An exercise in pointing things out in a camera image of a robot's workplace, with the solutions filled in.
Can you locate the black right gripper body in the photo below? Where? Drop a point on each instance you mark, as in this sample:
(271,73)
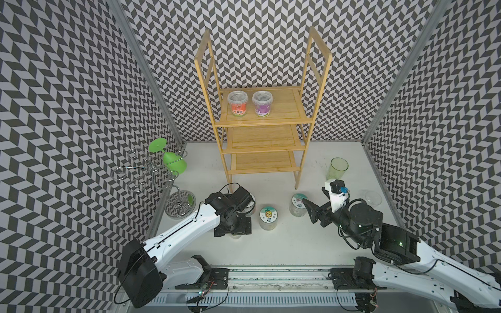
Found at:
(340,218)

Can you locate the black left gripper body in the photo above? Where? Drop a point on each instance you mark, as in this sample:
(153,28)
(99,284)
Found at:
(236,226)

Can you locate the red tomato seed container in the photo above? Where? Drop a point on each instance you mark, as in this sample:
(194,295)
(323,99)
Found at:
(238,101)

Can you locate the small purple seed jar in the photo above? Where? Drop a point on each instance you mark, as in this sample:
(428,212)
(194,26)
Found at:
(262,101)

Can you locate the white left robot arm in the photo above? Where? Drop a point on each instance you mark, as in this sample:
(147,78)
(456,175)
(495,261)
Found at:
(146,268)

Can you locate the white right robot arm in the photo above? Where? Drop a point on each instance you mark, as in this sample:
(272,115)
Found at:
(402,261)

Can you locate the sunflower seed container yellow label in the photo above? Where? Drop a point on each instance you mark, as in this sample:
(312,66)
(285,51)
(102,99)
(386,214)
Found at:
(268,218)

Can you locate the wooden three-tier shelf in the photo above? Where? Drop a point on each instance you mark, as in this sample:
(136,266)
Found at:
(278,142)

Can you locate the green translucent plastic cup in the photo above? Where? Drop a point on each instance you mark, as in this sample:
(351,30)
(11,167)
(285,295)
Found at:
(337,168)

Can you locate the green plastic wine glass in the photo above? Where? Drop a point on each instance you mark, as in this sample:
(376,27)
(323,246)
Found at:
(174,161)

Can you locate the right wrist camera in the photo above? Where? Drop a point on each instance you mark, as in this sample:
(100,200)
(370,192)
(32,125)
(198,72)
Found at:
(337,193)

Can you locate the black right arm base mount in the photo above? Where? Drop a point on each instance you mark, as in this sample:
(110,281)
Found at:
(358,277)

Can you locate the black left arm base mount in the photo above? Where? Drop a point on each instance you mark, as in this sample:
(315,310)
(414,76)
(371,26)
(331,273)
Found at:
(205,275)

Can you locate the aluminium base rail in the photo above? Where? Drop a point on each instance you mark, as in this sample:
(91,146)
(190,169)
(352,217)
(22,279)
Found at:
(284,289)

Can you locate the chrome wire glass rack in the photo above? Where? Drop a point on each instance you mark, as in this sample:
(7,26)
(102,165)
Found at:
(145,170)

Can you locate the left aluminium corner post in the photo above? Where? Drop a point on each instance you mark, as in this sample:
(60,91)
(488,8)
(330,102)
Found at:
(125,27)

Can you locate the aluminium corner post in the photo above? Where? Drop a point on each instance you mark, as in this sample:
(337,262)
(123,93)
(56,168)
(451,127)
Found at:
(125,27)
(422,39)

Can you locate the right aluminium corner post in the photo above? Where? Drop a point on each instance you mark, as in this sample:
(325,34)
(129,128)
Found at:
(422,39)

